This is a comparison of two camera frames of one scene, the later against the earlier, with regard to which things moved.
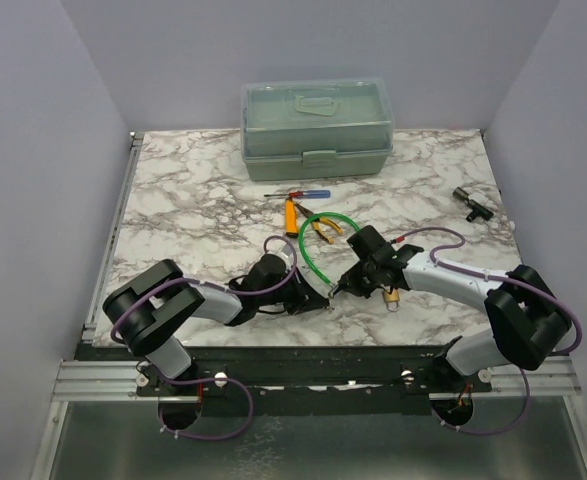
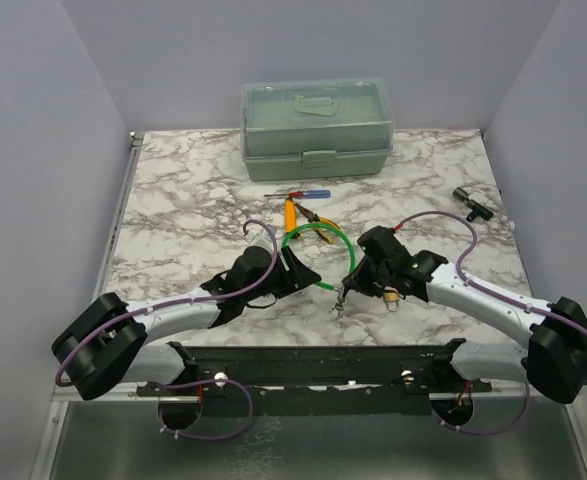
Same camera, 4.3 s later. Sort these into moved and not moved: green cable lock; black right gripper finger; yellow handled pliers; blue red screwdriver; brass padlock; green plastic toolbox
Moved: black right gripper finger; green cable lock
Not moved: yellow handled pliers; green plastic toolbox; brass padlock; blue red screwdriver
